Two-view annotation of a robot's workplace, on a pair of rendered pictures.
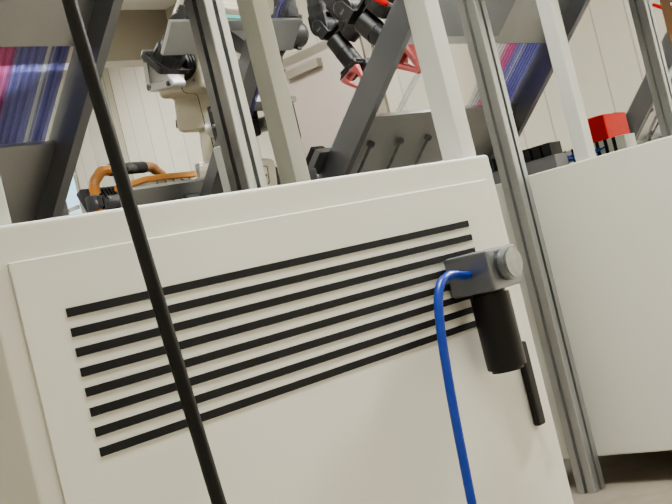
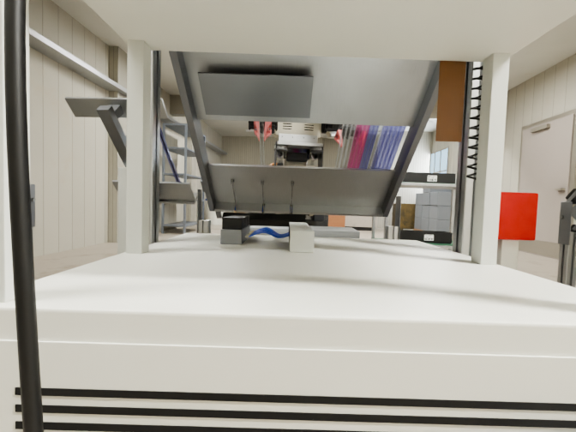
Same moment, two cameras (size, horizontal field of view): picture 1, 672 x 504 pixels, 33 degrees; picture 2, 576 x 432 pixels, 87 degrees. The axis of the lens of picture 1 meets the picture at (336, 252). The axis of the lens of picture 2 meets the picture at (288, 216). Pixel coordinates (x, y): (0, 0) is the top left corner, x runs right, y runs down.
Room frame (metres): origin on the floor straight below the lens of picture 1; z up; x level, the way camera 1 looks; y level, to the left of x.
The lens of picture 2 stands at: (1.97, -1.11, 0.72)
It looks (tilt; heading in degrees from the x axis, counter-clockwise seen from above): 3 degrees down; 48
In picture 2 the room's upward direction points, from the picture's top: 2 degrees clockwise
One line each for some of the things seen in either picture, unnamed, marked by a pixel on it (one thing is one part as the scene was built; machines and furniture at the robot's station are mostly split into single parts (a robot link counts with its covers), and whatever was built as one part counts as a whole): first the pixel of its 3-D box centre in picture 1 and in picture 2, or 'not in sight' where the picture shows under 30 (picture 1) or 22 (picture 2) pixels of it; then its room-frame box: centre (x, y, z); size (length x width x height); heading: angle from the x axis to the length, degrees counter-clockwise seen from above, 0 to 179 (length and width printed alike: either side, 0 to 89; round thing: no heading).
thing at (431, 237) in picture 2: not in sight; (420, 236); (5.13, 0.33, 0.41); 0.57 x 0.17 x 0.11; 138
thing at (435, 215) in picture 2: not in sight; (444, 209); (9.29, 1.70, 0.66); 1.31 x 0.88 x 1.33; 45
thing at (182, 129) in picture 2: not in sight; (184, 181); (4.74, 5.35, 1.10); 1.14 x 0.49 x 2.20; 45
